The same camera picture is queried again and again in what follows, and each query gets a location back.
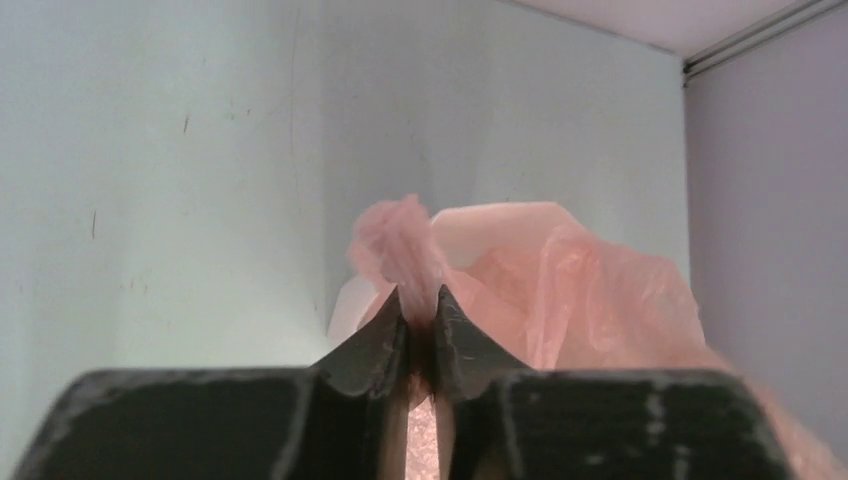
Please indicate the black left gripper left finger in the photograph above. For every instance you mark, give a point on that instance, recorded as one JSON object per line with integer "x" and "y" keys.
{"x": 343, "y": 417}

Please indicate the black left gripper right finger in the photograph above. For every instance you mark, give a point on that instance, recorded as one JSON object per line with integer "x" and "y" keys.
{"x": 497, "y": 418}

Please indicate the pink plastic trash bag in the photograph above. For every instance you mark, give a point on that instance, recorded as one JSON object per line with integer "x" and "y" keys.
{"x": 577, "y": 302}

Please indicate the white faceted trash bin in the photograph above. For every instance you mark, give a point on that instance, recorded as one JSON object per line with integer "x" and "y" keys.
{"x": 464, "y": 234}

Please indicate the aluminium frame rail right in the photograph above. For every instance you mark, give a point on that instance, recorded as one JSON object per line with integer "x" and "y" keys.
{"x": 790, "y": 18}

